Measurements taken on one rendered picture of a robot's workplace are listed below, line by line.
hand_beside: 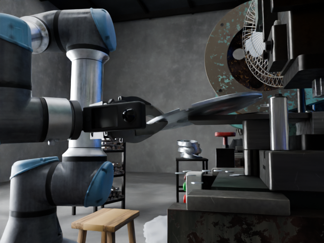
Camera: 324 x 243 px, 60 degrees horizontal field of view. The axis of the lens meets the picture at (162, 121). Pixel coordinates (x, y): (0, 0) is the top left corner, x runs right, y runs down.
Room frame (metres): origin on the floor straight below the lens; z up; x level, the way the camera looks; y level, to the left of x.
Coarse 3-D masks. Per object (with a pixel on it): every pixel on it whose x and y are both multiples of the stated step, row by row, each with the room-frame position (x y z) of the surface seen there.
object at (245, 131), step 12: (192, 120) 0.61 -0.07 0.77; (204, 120) 0.61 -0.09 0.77; (216, 120) 0.60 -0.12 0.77; (228, 120) 0.60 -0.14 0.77; (240, 120) 0.60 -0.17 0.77; (252, 120) 0.60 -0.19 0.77; (264, 120) 0.60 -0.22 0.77; (300, 120) 0.60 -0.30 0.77; (252, 132) 0.60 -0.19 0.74; (264, 132) 0.60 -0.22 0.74; (252, 144) 0.60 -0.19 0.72; (264, 144) 0.60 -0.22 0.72; (252, 156) 0.60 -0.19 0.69; (252, 168) 0.60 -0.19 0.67
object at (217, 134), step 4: (216, 132) 0.97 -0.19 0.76; (220, 132) 0.96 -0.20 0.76; (224, 132) 0.96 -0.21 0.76; (228, 132) 0.96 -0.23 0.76; (232, 132) 0.95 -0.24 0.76; (216, 136) 1.00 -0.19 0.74; (220, 136) 1.00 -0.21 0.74; (224, 136) 0.98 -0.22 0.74; (228, 136) 1.00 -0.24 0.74; (232, 136) 1.00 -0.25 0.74; (224, 140) 0.98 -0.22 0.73; (224, 144) 0.98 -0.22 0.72
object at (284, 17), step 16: (288, 16) 0.57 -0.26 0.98; (304, 16) 0.55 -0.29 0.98; (320, 16) 0.54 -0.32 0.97; (272, 32) 0.59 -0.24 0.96; (288, 32) 0.57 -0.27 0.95; (304, 32) 0.55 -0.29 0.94; (320, 32) 0.54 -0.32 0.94; (272, 48) 0.60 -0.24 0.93; (288, 48) 0.58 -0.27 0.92; (304, 48) 0.55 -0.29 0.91; (320, 48) 0.55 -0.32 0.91; (272, 64) 0.62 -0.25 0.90; (288, 64) 0.60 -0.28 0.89
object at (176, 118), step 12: (228, 96) 0.54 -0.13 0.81; (240, 96) 0.55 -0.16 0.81; (252, 96) 0.59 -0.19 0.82; (192, 108) 0.55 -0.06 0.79; (204, 108) 0.59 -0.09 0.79; (216, 108) 0.67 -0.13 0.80; (228, 108) 0.68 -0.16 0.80; (240, 108) 0.74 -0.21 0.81; (156, 120) 0.59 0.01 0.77; (168, 120) 0.62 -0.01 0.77; (180, 120) 0.71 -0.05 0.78
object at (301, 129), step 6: (312, 114) 0.55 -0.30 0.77; (318, 114) 0.55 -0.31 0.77; (306, 120) 0.60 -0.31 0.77; (312, 120) 0.55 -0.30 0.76; (318, 120) 0.55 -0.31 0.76; (300, 126) 0.65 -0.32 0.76; (306, 126) 0.60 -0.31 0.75; (312, 126) 0.55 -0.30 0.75; (318, 126) 0.55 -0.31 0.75; (300, 132) 0.65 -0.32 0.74; (306, 132) 0.60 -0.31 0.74; (312, 132) 0.55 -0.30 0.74; (318, 132) 0.55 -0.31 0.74
